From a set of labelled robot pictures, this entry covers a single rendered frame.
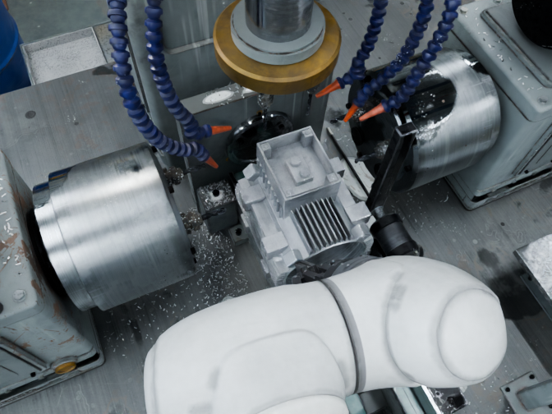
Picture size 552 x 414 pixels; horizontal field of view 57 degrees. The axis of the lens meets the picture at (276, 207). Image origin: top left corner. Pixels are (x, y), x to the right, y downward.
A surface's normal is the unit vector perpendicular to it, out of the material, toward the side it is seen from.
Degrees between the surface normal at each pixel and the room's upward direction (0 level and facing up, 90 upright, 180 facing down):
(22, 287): 0
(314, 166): 0
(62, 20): 0
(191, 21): 90
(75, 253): 35
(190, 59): 90
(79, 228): 21
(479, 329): 27
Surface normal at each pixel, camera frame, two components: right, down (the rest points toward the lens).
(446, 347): 0.15, 0.01
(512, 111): -0.91, 0.34
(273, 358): 0.09, -0.63
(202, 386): 0.06, -0.22
